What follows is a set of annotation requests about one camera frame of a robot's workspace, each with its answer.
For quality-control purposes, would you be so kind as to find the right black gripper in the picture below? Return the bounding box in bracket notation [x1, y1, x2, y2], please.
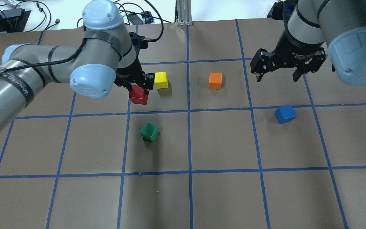
[250, 48, 327, 82]

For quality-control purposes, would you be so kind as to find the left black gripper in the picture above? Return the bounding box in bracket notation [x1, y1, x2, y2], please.
[115, 62, 155, 96]

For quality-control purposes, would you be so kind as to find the red wooden block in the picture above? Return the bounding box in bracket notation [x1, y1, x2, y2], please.
[128, 84, 148, 105]

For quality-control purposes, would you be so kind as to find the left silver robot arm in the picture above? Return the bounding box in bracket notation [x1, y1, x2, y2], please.
[0, 0, 159, 132]

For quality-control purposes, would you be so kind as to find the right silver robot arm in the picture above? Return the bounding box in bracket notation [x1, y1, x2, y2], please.
[250, 0, 366, 86]

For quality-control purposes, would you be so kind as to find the yellow wooden block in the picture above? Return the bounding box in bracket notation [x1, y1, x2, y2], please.
[154, 72, 169, 89]

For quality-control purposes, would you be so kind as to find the blue wooden block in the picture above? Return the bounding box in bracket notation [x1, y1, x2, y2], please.
[274, 104, 297, 124]

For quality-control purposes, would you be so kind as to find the green wooden block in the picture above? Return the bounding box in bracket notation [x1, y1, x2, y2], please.
[139, 122, 160, 142]

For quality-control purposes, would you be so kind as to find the orange wooden block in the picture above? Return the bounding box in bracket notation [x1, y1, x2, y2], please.
[208, 72, 222, 90]

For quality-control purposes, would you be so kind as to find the black power adapter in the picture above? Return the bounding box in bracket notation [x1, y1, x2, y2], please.
[127, 13, 143, 25]

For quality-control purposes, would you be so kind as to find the black equipment on desk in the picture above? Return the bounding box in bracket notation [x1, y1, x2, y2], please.
[0, 8, 31, 32]

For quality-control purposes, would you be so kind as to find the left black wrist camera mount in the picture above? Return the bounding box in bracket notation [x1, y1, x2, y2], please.
[129, 32, 148, 52]

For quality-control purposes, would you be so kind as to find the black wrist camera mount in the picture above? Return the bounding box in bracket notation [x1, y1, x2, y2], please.
[266, 0, 298, 20]
[129, 32, 148, 52]

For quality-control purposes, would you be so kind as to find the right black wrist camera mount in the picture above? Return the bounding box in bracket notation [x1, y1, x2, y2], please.
[266, 0, 298, 20]

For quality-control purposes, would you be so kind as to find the aluminium frame post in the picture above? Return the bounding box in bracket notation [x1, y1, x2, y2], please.
[176, 0, 193, 26]

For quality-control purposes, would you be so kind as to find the black cables bundle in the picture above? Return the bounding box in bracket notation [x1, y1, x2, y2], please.
[34, 0, 172, 27]

